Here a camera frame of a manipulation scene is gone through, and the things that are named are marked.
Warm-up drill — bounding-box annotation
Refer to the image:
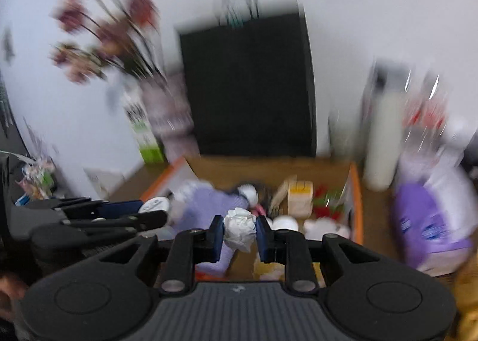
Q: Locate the red cardboard box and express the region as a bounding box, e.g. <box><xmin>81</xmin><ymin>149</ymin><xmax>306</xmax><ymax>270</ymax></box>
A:
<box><xmin>140</xmin><ymin>156</ymin><xmax>364</xmax><ymax>282</ymax></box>

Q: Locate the white round ball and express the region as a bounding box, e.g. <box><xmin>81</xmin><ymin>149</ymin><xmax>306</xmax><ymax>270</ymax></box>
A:
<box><xmin>272</xmin><ymin>215</ymin><xmax>300</xmax><ymax>232</ymax></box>

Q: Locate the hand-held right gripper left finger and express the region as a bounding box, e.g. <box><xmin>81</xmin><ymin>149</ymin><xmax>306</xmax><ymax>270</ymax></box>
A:
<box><xmin>99</xmin><ymin>215</ymin><xmax>225</xmax><ymax>295</ymax></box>

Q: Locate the white round lid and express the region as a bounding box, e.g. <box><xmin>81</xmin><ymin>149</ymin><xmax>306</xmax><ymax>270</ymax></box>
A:
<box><xmin>139</xmin><ymin>197</ymin><xmax>172</xmax><ymax>215</ymax></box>

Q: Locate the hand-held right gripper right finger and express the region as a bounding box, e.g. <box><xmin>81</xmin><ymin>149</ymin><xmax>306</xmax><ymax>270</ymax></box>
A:
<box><xmin>256</xmin><ymin>216</ymin><xmax>378</xmax><ymax>294</ymax></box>

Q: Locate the green white milk carton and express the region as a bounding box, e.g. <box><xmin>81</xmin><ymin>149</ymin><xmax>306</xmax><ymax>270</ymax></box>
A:
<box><xmin>121</xmin><ymin>89</ymin><xmax>167</xmax><ymax>164</ymax></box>

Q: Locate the clear plastic water bottle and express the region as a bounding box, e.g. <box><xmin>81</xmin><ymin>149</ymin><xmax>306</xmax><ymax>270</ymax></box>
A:
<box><xmin>405</xmin><ymin>72</ymin><xmax>430</xmax><ymax>158</ymax></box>
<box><xmin>424</xmin><ymin>72</ymin><xmax>454</xmax><ymax>160</ymax></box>

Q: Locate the black paper bag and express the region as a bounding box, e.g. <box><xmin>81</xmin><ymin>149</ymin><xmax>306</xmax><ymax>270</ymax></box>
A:
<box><xmin>177</xmin><ymin>0</ymin><xmax>318</xmax><ymax>158</ymax></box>

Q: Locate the brown paper packet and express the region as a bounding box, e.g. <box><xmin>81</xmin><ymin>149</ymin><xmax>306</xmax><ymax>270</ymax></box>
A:
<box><xmin>271</xmin><ymin>176</ymin><xmax>297</xmax><ymax>212</ymax></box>

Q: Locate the glass cup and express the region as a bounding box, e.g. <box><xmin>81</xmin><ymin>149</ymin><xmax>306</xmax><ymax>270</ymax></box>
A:
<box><xmin>329</xmin><ymin>111</ymin><xmax>361</xmax><ymax>158</ymax></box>

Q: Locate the dried pink flower bouquet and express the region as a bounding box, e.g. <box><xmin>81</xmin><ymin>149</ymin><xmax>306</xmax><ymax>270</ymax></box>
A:
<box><xmin>50</xmin><ymin>0</ymin><xmax>165</xmax><ymax>84</ymax></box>

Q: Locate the white round toy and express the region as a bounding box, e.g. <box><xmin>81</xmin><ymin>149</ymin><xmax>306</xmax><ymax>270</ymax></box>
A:
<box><xmin>238</xmin><ymin>184</ymin><xmax>259</xmax><ymax>204</ymax></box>

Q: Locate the white yellow plush toy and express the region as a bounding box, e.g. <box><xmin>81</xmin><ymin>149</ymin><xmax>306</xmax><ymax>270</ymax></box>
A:
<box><xmin>302</xmin><ymin>218</ymin><xmax>352</xmax><ymax>241</ymax></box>

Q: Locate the wooden desktop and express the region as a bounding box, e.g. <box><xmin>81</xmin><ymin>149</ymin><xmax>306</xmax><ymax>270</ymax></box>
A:
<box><xmin>121</xmin><ymin>156</ymin><xmax>464</xmax><ymax>289</ymax></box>

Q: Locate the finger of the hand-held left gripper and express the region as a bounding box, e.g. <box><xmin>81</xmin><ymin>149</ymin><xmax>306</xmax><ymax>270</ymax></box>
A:
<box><xmin>52</xmin><ymin>197</ymin><xmax>143</xmax><ymax>219</ymax></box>
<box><xmin>62</xmin><ymin>210</ymin><xmax>167</xmax><ymax>239</ymax></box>

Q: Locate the purple tissue pack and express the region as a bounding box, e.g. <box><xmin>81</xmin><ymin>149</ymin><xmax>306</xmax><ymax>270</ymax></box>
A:
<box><xmin>390</xmin><ymin>178</ymin><xmax>475</xmax><ymax>275</ymax></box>

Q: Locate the red artificial flower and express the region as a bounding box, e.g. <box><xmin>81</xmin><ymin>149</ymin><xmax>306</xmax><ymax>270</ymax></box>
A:
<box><xmin>313</xmin><ymin>186</ymin><xmax>346</xmax><ymax>220</ymax></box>

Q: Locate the small yellow box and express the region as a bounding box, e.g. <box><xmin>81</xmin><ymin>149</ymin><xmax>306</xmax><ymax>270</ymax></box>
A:
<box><xmin>287</xmin><ymin>180</ymin><xmax>313</xmax><ymax>216</ymax></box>

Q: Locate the white paper ball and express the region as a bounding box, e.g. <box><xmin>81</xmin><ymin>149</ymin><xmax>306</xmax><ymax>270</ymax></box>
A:
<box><xmin>223</xmin><ymin>207</ymin><xmax>258</xmax><ymax>253</ymax></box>

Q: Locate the purple cloth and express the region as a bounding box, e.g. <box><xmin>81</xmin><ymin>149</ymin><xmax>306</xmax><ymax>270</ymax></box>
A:
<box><xmin>174</xmin><ymin>182</ymin><xmax>251</xmax><ymax>276</ymax></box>

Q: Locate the white thermos bottle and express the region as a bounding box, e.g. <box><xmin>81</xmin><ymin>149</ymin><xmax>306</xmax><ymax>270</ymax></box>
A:
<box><xmin>362</xmin><ymin>61</ymin><xmax>406</xmax><ymax>192</ymax></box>

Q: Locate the colourful packet pile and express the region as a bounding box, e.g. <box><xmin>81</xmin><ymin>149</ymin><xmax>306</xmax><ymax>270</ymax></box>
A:
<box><xmin>17</xmin><ymin>156</ymin><xmax>58</xmax><ymax>201</ymax></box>

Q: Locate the pink mottled vase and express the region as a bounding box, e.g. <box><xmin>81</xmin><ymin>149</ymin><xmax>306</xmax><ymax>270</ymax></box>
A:
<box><xmin>142</xmin><ymin>76</ymin><xmax>200</xmax><ymax>162</ymax></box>

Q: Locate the person's left hand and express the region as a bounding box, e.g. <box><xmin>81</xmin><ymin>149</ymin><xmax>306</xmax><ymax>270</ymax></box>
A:
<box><xmin>0</xmin><ymin>272</ymin><xmax>29</xmax><ymax>327</ymax></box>

